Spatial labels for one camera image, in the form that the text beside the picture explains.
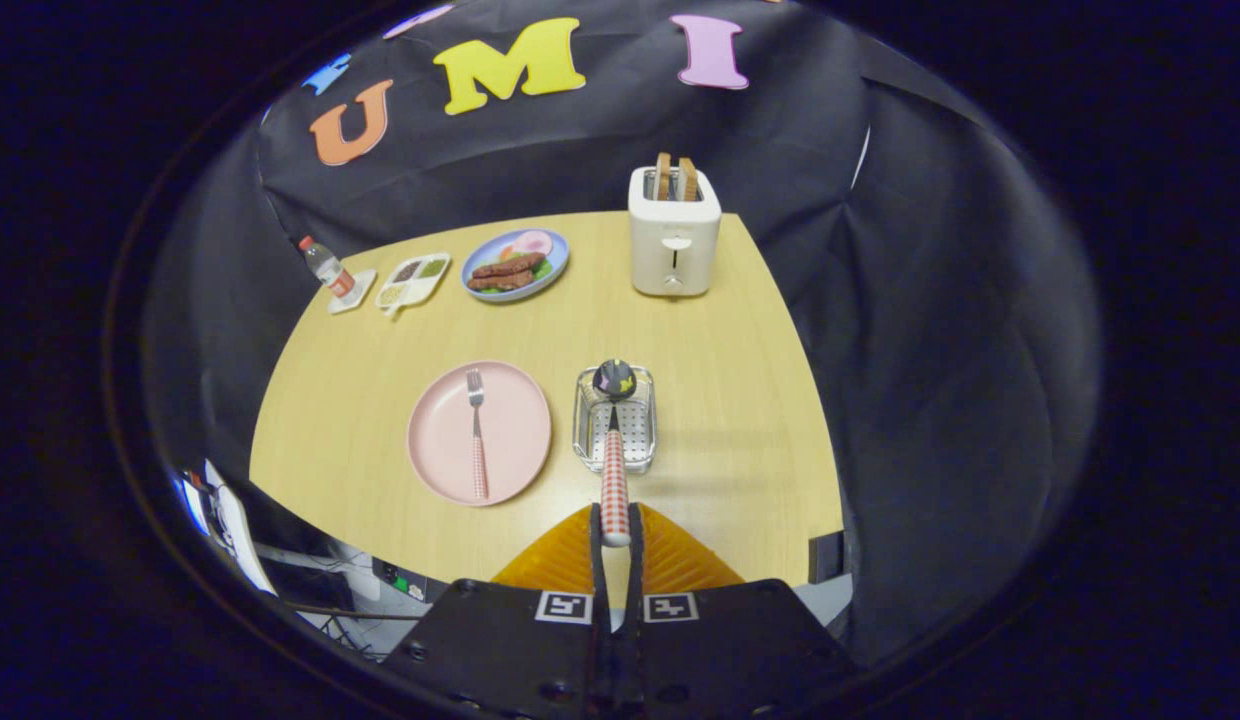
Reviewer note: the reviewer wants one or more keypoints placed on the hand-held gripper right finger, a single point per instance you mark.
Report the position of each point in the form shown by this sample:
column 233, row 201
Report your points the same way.
column 635, row 560

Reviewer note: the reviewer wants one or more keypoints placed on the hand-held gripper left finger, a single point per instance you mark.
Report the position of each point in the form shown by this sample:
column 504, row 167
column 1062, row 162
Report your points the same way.
column 598, row 560

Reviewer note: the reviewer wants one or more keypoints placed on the pink plate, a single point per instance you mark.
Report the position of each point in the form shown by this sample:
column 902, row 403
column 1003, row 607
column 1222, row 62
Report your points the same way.
column 515, row 430

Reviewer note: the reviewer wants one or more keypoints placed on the black table clamp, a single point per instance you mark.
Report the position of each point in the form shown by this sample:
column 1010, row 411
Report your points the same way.
column 826, row 558

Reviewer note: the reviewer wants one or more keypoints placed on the green lettuce leaf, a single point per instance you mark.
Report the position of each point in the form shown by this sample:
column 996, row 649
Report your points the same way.
column 543, row 270

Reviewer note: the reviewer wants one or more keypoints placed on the brown sausage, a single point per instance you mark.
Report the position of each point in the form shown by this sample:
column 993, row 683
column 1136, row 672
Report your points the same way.
column 508, row 266
column 500, row 281

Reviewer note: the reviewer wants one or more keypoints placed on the blue plate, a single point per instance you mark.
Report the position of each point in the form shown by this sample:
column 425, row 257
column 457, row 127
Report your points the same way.
column 555, row 255

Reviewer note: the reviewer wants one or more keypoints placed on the white toaster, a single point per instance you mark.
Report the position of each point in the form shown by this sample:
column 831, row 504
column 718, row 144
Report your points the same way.
column 675, row 240

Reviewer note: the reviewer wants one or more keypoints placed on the pink ham slice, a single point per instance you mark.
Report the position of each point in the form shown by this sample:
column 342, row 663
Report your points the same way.
column 532, row 243

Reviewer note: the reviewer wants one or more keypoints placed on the white divided condiment dish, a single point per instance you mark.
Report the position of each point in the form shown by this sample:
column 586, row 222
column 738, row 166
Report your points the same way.
column 413, row 283

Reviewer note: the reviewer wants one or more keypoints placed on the black backdrop cloth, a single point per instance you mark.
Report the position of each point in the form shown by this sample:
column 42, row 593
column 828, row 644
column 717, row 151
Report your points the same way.
column 880, row 300

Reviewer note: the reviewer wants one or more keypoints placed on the white open laptop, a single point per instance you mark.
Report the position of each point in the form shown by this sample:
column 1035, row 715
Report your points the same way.
column 242, row 530

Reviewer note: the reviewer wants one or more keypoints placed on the white square coaster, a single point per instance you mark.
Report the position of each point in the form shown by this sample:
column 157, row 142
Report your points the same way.
column 358, row 292

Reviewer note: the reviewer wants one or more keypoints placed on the brown toast slice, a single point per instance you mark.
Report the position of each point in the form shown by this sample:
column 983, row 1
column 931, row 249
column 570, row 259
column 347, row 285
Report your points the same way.
column 687, row 180
column 663, row 178

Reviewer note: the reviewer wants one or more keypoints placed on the clear bottle with red cap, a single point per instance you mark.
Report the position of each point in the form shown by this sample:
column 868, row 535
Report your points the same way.
column 327, row 268

